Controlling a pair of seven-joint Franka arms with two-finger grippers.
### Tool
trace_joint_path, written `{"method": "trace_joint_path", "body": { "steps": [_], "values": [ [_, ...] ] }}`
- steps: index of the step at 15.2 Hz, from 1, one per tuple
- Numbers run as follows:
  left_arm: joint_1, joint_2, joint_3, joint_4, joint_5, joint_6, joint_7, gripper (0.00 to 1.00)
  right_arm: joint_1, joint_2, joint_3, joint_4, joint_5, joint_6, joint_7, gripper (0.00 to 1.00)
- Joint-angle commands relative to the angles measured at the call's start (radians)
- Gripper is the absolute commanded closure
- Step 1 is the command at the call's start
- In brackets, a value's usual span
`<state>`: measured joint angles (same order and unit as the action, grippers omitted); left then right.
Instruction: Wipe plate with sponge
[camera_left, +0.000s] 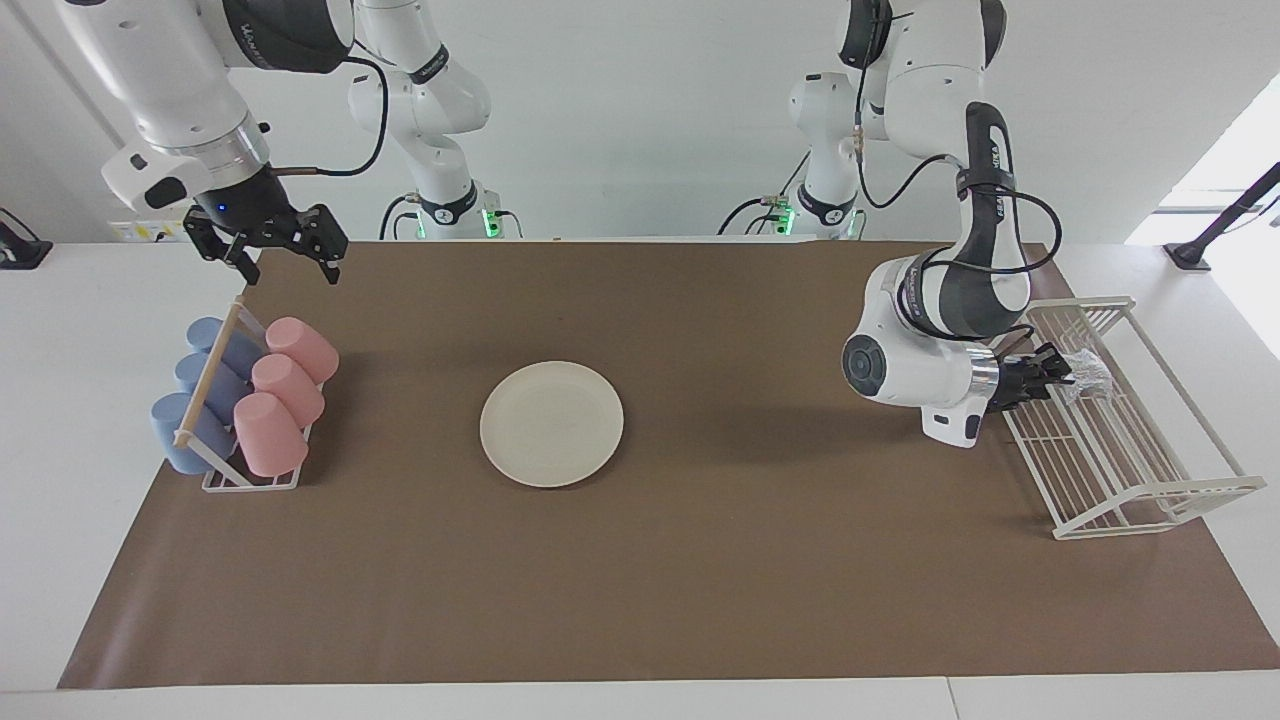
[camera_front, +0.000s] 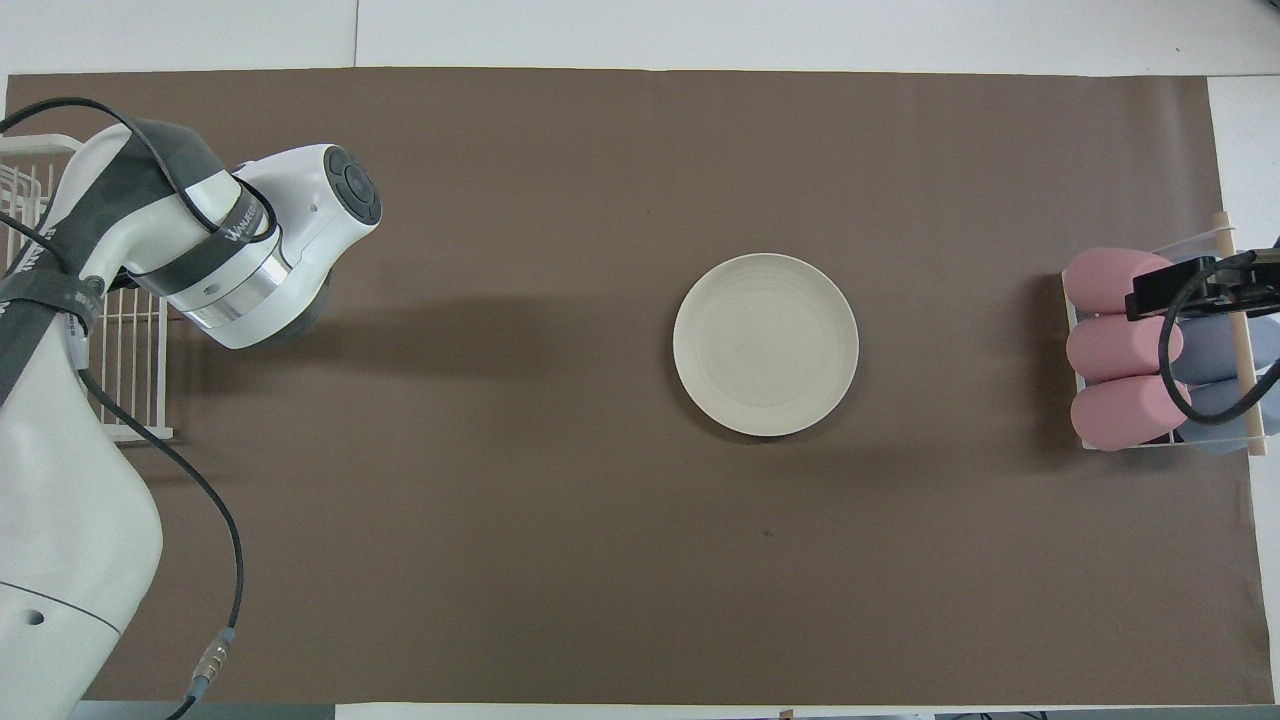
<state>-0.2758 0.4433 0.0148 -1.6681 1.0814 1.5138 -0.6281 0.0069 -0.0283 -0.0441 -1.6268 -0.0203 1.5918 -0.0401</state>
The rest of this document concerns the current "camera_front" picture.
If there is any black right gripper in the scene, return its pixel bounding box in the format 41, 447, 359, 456
1125, 255, 1280, 322

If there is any cream round plate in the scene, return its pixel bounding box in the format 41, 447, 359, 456
673, 253, 860, 438

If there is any pink cup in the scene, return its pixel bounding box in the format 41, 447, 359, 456
1070, 375, 1193, 452
1063, 248, 1176, 315
1066, 313, 1185, 383

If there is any blue cup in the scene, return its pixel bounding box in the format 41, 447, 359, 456
1178, 375, 1269, 456
1172, 310, 1280, 387

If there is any brown table mat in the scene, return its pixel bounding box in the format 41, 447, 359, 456
3, 67, 1276, 706

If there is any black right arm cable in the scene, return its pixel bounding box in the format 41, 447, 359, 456
1159, 238, 1280, 427

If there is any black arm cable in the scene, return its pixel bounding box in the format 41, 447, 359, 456
1159, 238, 1280, 427
0, 97, 247, 720

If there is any white cup rack wooden handle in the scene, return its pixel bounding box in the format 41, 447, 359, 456
1060, 211, 1271, 459

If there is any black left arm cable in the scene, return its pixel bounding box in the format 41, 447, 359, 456
0, 97, 247, 720

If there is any white wire dish rack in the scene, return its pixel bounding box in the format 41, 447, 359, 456
0, 134, 174, 444

